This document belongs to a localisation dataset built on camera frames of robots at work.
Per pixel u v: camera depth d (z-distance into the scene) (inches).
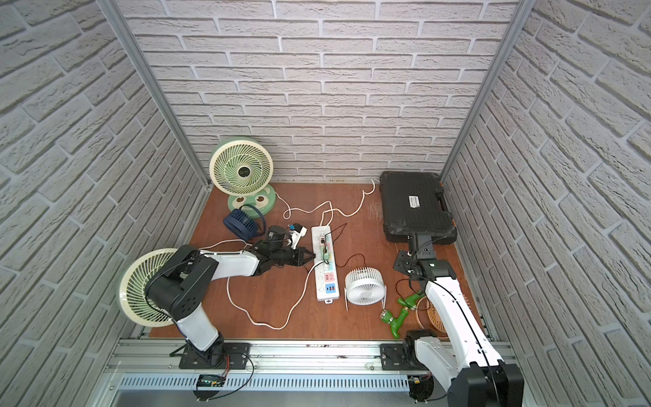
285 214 41.9
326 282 33.7
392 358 29.0
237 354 28.8
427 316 31.4
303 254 32.5
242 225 36.2
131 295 26.8
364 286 29.8
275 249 30.3
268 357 29.8
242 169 35.9
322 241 35.4
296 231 33.4
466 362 15.7
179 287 18.7
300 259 31.9
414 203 40.7
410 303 31.8
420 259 23.7
